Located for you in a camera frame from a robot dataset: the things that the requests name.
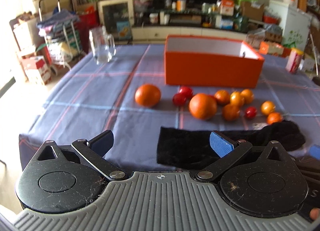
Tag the glass mason jar mug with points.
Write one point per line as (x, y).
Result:
(102, 45)

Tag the white tv cabinet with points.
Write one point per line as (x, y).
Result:
(159, 34)

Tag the orange gift box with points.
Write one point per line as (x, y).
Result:
(271, 48)

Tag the red snack can yellow lid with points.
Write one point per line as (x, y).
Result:
(294, 60)

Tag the large orange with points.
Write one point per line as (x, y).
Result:
(147, 95)
(203, 106)

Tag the small tangerine middle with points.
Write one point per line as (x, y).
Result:
(236, 99)

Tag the glass door small cabinet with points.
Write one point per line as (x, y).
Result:
(118, 18)

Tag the large orange centre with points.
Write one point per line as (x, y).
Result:
(203, 106)

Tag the small tangerine rear right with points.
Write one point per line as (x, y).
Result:
(248, 96)

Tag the small tangerine near cloth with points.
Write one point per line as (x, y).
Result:
(274, 117)

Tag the red cherry tomato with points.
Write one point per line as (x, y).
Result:
(179, 99)
(250, 113)
(187, 92)

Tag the red white cardboard box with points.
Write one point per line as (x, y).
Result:
(37, 70)

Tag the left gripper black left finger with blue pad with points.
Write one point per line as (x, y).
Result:
(92, 152)

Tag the white mini fridge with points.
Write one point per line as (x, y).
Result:
(294, 22)

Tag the red tomato behind orange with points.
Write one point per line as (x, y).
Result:
(213, 97)

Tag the orange cardboard box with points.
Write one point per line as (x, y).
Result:
(203, 61)

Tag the small tangerine front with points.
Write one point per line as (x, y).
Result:
(230, 112)

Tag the large orange left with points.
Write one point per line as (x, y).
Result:
(147, 95)

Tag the red cherry tomato rear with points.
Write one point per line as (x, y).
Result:
(187, 92)

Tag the red cherry tomato front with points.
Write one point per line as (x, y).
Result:
(179, 99)

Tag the small tangerine rear left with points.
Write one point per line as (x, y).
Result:
(222, 97)

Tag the black cloth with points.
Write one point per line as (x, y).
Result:
(191, 149)

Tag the blue plaid tablecloth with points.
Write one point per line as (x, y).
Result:
(95, 97)

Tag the metal shopping trolley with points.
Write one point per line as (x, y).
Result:
(61, 36)

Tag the red cherry tomato right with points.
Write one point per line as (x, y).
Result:
(250, 113)

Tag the small tangerine far right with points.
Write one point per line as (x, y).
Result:
(267, 107)

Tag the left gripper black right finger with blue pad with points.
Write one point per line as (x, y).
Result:
(229, 152)

